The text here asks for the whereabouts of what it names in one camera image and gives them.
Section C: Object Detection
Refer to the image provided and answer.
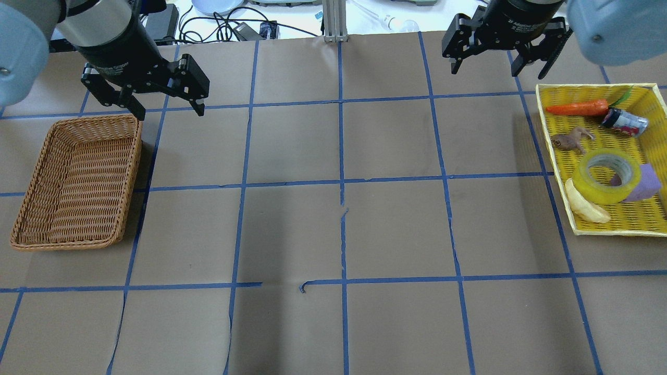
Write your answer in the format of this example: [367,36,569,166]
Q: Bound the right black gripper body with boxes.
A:
[472,1,565,53]

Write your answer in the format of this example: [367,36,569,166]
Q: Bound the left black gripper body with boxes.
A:
[77,19,183,99]

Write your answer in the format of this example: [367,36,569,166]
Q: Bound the yellow tape roll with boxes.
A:
[572,148,641,206]

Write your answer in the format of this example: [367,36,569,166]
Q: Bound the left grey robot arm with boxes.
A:
[1,1,210,120]

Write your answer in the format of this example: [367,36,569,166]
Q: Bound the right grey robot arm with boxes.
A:
[441,1,666,79]

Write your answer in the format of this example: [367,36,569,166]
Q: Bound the black power adapter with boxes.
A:
[144,3,179,46]

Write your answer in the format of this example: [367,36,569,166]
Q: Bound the orange toy carrot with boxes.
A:
[545,86,634,117]

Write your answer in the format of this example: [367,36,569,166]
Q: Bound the brown toy animal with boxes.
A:
[550,126,596,155]

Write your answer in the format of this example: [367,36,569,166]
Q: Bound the crushed soda can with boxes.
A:
[600,107,649,137]

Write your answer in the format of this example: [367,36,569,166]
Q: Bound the brown wicker basket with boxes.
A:
[9,115,143,252]

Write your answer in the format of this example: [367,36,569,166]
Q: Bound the yellow toy banana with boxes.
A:
[564,178,611,223]

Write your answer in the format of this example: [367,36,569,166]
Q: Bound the purple foam block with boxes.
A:
[622,163,662,203]

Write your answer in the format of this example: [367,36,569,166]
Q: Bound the yellow plastic tray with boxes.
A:
[535,83,666,237]

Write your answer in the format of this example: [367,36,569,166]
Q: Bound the black cables bundle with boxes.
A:
[177,4,319,43]

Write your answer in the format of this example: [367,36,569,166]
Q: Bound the aluminium frame post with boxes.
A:
[322,0,349,43]

